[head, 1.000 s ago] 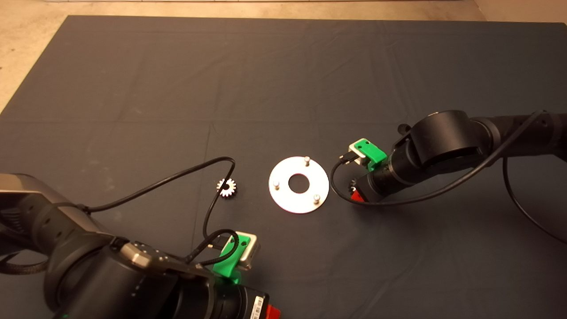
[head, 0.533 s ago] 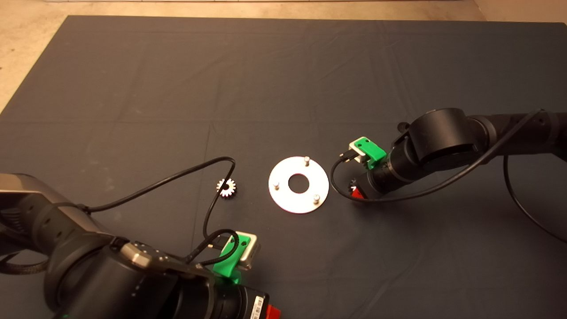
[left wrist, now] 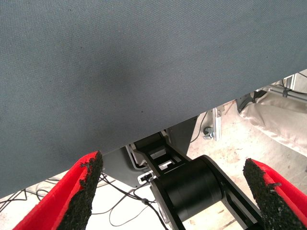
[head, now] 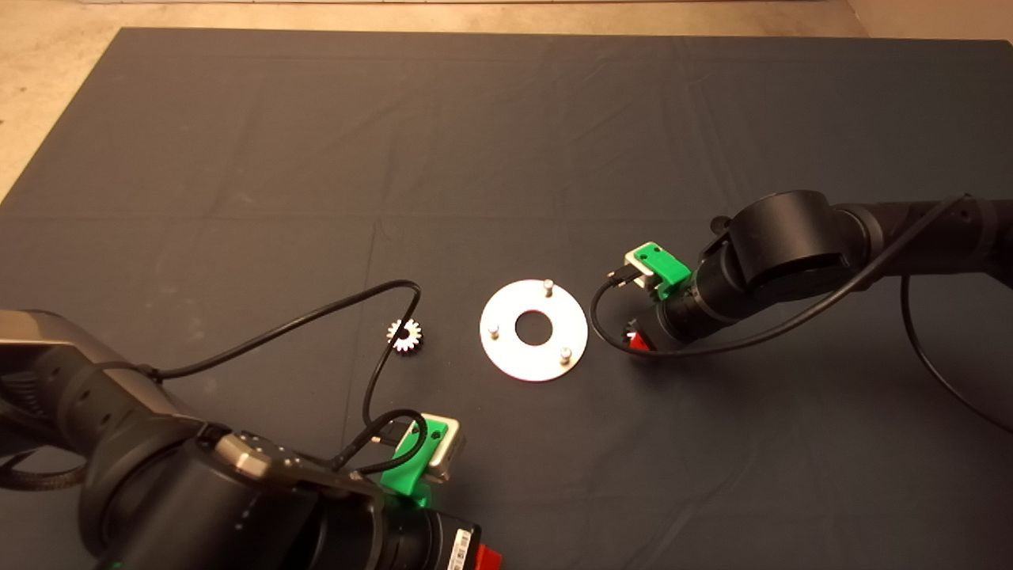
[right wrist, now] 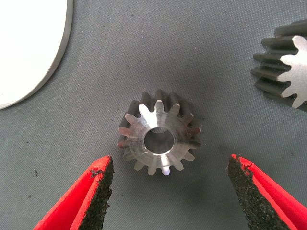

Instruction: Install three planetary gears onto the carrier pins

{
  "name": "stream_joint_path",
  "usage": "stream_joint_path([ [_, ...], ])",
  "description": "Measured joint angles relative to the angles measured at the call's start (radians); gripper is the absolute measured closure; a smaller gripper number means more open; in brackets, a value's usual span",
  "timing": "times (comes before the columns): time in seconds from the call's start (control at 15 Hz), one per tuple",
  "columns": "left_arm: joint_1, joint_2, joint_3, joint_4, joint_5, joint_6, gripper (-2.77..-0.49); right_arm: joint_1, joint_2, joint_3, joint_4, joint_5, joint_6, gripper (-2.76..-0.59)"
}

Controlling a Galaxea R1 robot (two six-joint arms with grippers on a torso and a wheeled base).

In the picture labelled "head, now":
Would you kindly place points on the round metal carrier plate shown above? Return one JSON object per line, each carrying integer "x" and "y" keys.
{"x": 506, "y": 356}

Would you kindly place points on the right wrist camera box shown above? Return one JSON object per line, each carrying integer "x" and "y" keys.
{"x": 639, "y": 267}

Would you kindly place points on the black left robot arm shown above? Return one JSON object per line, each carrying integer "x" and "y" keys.
{"x": 198, "y": 507}

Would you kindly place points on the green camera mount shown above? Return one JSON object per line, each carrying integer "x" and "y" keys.
{"x": 669, "y": 269}
{"x": 404, "y": 471}

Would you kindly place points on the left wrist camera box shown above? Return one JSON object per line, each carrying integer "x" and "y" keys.
{"x": 447, "y": 455}

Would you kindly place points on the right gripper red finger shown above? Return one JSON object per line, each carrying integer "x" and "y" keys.
{"x": 633, "y": 339}

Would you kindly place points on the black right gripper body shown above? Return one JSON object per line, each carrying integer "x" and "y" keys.
{"x": 677, "y": 321}

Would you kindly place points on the dark grey table cloth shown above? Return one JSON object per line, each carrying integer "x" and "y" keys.
{"x": 237, "y": 158}

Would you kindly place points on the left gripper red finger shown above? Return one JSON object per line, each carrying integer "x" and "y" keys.
{"x": 487, "y": 560}

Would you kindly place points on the small steel planetary gear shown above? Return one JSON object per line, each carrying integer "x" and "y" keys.
{"x": 405, "y": 342}

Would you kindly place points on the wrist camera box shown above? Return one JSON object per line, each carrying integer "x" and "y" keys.
{"x": 447, "y": 455}
{"x": 639, "y": 267}

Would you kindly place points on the left green camera mount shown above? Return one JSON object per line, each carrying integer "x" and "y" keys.
{"x": 404, "y": 471}

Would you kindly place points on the right green camera mount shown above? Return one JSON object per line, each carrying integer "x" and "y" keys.
{"x": 669, "y": 269}

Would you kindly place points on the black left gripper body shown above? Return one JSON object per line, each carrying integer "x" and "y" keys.
{"x": 427, "y": 542}

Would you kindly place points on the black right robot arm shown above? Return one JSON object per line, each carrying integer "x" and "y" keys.
{"x": 783, "y": 237}

